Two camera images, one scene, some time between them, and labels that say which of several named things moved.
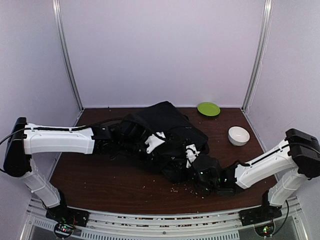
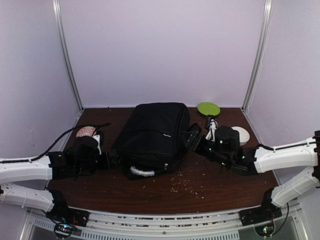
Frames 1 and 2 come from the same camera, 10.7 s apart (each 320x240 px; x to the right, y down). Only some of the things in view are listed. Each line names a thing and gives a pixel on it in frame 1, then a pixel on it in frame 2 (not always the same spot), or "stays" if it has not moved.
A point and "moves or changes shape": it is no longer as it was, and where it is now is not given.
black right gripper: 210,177 -> 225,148
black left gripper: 150,158 -> 115,163
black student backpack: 180,132 moves or changes shape
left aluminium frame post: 56,5 stays
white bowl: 238,136 stays
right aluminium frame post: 260,55 stays
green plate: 208,108 stays
